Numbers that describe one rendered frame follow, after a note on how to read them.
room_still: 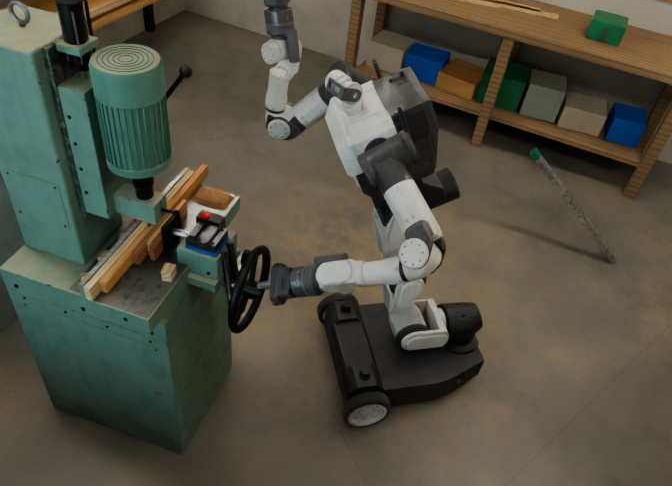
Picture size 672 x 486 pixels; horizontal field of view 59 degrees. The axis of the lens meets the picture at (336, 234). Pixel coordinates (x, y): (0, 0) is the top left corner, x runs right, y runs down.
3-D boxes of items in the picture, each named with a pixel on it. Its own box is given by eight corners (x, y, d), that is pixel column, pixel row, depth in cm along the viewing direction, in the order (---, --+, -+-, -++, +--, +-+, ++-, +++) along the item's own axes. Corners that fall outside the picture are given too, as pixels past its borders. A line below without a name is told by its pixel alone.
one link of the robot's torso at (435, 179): (451, 182, 209) (440, 145, 196) (464, 205, 200) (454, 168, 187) (377, 212, 211) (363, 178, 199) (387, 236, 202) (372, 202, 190)
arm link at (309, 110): (293, 131, 213) (338, 96, 202) (286, 151, 204) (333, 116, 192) (270, 109, 209) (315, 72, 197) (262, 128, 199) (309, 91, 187)
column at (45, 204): (84, 267, 187) (29, 54, 139) (23, 247, 190) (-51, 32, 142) (124, 224, 203) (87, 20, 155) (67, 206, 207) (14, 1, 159)
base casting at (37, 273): (166, 344, 180) (164, 325, 174) (4, 288, 189) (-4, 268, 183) (230, 250, 212) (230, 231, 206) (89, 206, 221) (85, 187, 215)
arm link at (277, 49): (281, 19, 188) (285, 55, 193) (255, 25, 181) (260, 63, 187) (305, 21, 180) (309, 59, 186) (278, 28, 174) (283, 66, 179)
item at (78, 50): (84, 76, 148) (70, 8, 136) (56, 68, 149) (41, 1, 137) (102, 63, 153) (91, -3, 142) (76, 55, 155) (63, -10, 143)
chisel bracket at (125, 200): (156, 229, 177) (154, 207, 171) (115, 216, 179) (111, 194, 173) (169, 214, 182) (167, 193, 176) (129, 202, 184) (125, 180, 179)
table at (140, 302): (180, 345, 164) (179, 331, 160) (84, 312, 169) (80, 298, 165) (265, 216, 208) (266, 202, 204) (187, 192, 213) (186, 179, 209)
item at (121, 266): (107, 293, 168) (105, 283, 165) (101, 291, 168) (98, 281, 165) (208, 174, 213) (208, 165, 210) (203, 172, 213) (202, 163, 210)
